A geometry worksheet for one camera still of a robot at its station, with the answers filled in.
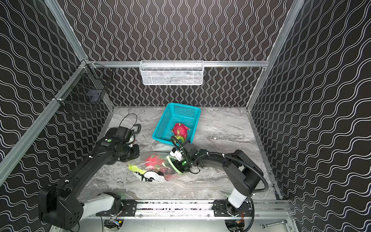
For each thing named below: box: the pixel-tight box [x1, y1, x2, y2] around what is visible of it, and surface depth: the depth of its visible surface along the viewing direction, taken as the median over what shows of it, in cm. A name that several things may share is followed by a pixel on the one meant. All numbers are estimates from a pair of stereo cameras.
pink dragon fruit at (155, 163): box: [144, 154, 168, 172], surface depth 83 cm
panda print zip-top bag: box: [128, 151, 181, 182], surface depth 80 cm
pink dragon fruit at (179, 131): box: [171, 122, 191, 143], surface depth 97 cm
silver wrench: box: [260, 219, 288, 230], surface depth 72 cm
